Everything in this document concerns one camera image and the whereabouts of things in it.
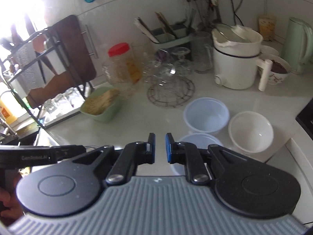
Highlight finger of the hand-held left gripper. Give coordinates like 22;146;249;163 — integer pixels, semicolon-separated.
51;146;86;163

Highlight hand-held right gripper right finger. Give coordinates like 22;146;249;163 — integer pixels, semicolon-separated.
166;133;255;184

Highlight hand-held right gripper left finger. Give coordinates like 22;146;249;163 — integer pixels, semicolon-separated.
64;133;156;184

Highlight translucent plastic bowl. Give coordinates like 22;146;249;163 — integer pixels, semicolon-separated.
183;97;230;135
171;133;224;177

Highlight white ceramic bowl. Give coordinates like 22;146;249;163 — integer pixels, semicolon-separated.
228;111;274;153

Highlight person's left hand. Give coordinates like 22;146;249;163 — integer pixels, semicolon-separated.
0;190;23;227

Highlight black kitchen sink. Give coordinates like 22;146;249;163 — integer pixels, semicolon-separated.
0;124;41;146

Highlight clear drinking glass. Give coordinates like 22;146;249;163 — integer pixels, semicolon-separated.
65;88;81;108
44;99;55;118
54;94;66;113

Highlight green plastic basket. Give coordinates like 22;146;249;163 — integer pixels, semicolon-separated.
81;86;123;123

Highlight yellow detergent jug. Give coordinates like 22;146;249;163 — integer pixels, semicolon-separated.
0;98;19;125

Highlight bundle of bamboo sticks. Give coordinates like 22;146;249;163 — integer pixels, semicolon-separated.
84;89;120;115

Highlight cluster of clear glass cups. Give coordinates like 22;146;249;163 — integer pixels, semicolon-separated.
142;48;196;96

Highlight clear glass mug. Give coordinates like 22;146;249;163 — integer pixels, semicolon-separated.
101;62;118;85

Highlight red-lidded clear jar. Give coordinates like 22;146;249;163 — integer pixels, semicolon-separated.
108;43;143;89

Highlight textured glass board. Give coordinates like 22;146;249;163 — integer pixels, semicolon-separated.
10;44;46;96

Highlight black metal dish rack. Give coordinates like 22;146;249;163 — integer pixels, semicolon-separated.
0;27;96;128

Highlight dark brown cutting board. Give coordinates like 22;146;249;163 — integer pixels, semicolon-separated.
26;15;96;108

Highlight clear glass pitcher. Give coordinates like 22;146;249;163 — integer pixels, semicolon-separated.
193;32;213;72

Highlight white electric cooking pot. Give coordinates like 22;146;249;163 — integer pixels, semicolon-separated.
211;24;273;92

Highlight green white utensil holder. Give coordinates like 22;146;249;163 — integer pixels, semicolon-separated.
133;11;195;51

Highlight base cabinet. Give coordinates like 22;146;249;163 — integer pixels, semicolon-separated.
264;137;313;226

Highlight patterned bowl with brown filling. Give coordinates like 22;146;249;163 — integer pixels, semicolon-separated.
258;59;291;86

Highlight black stove top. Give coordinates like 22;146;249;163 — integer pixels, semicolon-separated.
295;101;313;137

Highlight white ceramic cup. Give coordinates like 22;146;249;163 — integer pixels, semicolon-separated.
260;45;280;57

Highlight window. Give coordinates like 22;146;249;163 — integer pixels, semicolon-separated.
0;0;81;42

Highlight yellow paper packet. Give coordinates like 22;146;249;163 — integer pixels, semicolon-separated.
259;16;277;42

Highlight mint green kettle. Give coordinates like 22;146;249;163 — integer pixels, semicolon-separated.
280;17;313;75

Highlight metal wire cup stand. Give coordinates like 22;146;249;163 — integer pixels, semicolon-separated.
147;77;196;108

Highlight steel bar handle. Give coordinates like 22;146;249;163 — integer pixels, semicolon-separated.
84;24;98;59

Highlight black power cables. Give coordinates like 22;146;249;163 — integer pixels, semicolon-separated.
230;0;245;26

